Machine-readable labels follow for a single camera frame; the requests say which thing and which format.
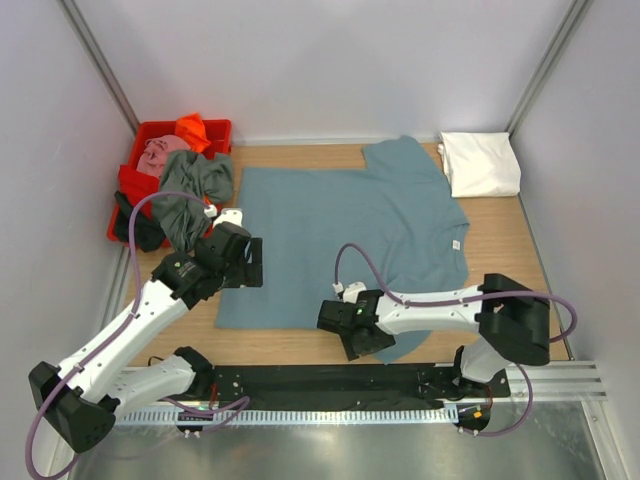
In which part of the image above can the red t-shirt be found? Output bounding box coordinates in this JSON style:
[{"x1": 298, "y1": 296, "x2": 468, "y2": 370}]
[{"x1": 118, "y1": 165, "x2": 159, "y2": 207}]

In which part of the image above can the grey slotted cable duct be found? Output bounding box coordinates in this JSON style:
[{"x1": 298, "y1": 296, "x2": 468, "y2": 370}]
[{"x1": 116, "y1": 405, "x2": 459, "y2": 428}]

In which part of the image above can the red plastic bin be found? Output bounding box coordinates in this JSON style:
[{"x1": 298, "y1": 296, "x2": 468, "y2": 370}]
[{"x1": 106, "y1": 118, "x2": 234, "y2": 247}]

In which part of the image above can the orange t-shirt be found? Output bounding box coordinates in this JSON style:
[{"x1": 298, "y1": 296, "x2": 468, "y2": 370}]
[{"x1": 175, "y1": 113, "x2": 211, "y2": 153}]

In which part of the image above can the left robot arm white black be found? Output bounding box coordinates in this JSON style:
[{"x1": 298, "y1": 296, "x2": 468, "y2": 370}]
[{"x1": 28, "y1": 221, "x2": 263, "y2": 454}]

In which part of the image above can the blue-grey t-shirt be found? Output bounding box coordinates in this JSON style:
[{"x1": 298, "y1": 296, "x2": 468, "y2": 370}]
[{"x1": 214, "y1": 134, "x2": 471, "y2": 365}]

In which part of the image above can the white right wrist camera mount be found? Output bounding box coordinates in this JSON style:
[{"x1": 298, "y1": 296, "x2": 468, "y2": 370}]
[{"x1": 332, "y1": 281, "x2": 367, "y2": 304}]

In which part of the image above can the pink t-shirt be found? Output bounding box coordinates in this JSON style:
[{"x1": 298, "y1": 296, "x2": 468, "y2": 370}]
[{"x1": 137, "y1": 134, "x2": 190, "y2": 179}]

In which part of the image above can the black t-shirt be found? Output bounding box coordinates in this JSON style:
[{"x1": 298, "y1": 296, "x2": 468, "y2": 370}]
[{"x1": 113, "y1": 190, "x2": 173, "y2": 253}]

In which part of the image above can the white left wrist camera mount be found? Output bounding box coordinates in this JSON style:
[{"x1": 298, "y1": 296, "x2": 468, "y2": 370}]
[{"x1": 203, "y1": 204, "x2": 243, "y2": 228}]

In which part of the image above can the folded white t-shirt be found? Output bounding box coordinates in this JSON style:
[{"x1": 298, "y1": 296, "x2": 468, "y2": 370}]
[{"x1": 438, "y1": 132, "x2": 521, "y2": 198}]

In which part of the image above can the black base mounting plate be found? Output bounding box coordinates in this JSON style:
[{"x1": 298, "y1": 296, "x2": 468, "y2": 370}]
[{"x1": 178, "y1": 363, "x2": 511, "y2": 412}]

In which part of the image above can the dark grey t-shirt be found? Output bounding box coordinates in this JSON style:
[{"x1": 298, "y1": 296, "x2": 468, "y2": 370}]
[{"x1": 151, "y1": 150, "x2": 234, "y2": 251}]

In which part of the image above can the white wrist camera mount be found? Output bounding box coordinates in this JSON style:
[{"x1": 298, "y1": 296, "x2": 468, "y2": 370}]
[
  {"x1": 332, "y1": 281, "x2": 367, "y2": 304},
  {"x1": 203, "y1": 204, "x2": 243, "y2": 228}
]

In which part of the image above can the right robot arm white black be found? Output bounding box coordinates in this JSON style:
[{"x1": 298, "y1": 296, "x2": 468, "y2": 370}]
[{"x1": 317, "y1": 273, "x2": 551, "y2": 396}]

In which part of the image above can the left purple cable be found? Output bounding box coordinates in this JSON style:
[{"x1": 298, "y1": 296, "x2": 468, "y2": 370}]
[{"x1": 24, "y1": 190, "x2": 251, "y2": 480}]

